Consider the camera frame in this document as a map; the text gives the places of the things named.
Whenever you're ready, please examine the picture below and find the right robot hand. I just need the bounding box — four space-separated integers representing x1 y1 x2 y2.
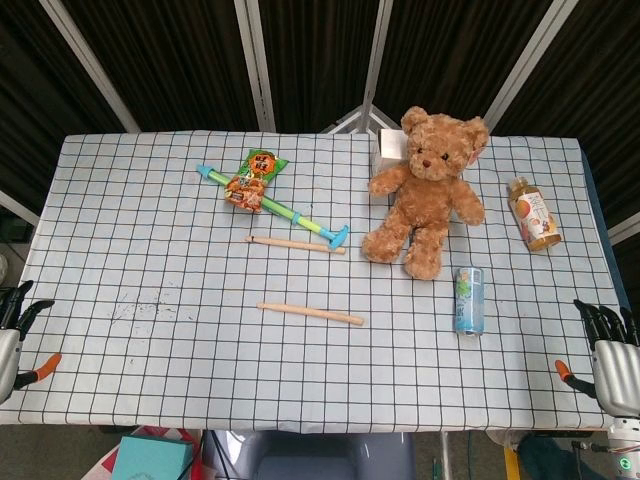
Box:
554 298 640 418

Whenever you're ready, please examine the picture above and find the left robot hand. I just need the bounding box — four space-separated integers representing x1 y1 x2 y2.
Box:
0 279 63 404

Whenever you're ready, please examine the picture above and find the brown teddy bear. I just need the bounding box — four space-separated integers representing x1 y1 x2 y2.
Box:
360 105 491 281

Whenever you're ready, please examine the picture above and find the light blue drink can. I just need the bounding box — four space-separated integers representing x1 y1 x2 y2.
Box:
452 265 486 337

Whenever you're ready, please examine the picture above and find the orange tea bottle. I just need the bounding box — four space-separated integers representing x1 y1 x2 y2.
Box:
508 175 563 253

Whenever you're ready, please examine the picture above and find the teal box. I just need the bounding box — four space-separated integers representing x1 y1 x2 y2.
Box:
110 434 196 480

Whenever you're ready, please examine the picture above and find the blue checked tablecloth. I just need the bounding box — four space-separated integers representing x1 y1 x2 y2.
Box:
0 128 623 434

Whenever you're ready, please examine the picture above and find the green snack packet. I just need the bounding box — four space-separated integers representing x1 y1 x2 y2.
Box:
224 148 291 215

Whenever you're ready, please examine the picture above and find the grey plastic chair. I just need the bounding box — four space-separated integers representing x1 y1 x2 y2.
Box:
240 430 417 480

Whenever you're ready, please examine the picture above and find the wooden stick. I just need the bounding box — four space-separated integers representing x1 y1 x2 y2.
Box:
244 235 347 256
256 301 365 327

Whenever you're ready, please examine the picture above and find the white cardboard box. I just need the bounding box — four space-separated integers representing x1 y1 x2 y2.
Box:
370 127 410 177

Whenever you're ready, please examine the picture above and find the green and blue toy pump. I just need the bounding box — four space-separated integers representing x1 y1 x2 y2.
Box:
195 164 351 250

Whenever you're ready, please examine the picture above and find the white folding screen frame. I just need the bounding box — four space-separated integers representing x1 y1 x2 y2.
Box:
0 0 640 245

